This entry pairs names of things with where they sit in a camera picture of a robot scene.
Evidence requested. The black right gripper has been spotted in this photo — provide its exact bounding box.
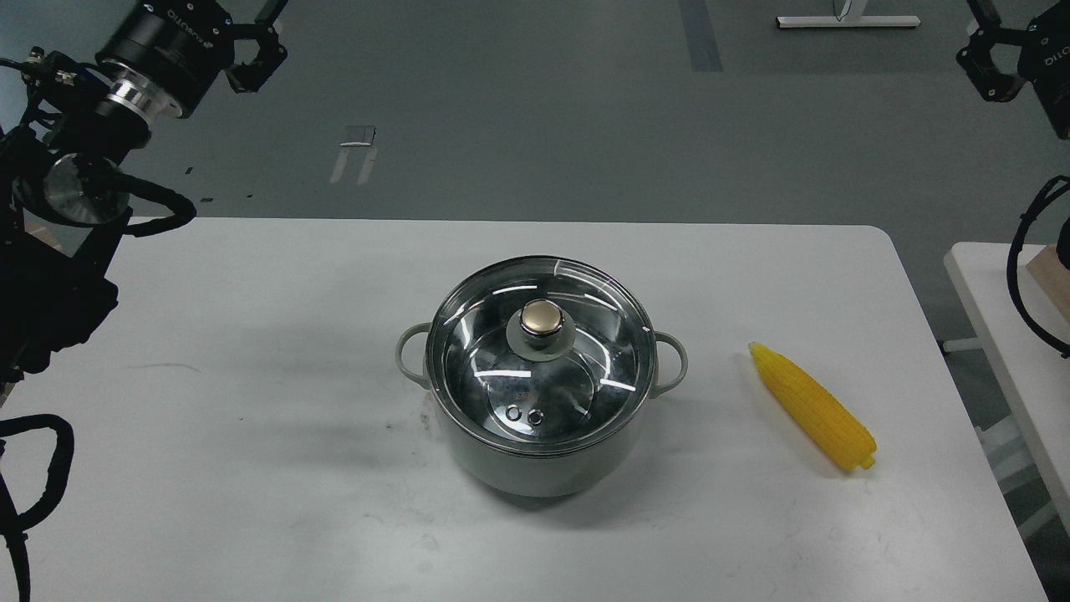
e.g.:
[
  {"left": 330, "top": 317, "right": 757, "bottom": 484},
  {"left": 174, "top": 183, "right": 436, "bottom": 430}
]
[{"left": 956, "top": 0, "right": 1069, "bottom": 140}]

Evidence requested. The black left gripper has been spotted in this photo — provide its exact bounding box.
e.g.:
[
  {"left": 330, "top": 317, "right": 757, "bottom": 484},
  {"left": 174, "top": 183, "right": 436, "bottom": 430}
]
[{"left": 96, "top": 0, "right": 289, "bottom": 119}]

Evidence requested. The glass pot lid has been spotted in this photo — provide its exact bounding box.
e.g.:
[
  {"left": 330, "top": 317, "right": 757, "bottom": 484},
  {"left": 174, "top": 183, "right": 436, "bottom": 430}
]
[{"left": 425, "top": 256, "right": 672, "bottom": 457}]

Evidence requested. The yellow corn cob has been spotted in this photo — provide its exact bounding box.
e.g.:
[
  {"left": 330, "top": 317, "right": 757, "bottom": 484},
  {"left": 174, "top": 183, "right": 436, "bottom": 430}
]
[{"left": 748, "top": 342, "right": 878, "bottom": 472}]

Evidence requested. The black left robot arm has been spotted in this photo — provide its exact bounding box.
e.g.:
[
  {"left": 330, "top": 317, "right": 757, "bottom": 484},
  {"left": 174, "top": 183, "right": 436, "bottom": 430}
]
[{"left": 1, "top": 1, "right": 288, "bottom": 396}]

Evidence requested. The white stainless steel pot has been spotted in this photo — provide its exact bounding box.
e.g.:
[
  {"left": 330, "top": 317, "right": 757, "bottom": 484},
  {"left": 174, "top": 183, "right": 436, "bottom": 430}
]
[{"left": 394, "top": 300, "right": 689, "bottom": 497}]

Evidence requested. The white desk foot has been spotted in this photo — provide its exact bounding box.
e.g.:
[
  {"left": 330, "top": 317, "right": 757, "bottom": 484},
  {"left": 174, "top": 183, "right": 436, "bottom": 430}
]
[{"left": 775, "top": 1, "right": 921, "bottom": 29}]

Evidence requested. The wooden block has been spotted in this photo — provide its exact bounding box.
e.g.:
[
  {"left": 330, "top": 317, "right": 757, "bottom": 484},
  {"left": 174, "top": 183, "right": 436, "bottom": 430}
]
[{"left": 1027, "top": 244, "right": 1069, "bottom": 323}]

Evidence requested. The white side table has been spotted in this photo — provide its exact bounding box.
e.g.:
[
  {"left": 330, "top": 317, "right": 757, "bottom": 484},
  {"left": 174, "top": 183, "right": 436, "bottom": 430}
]
[{"left": 941, "top": 242, "right": 1069, "bottom": 538}]

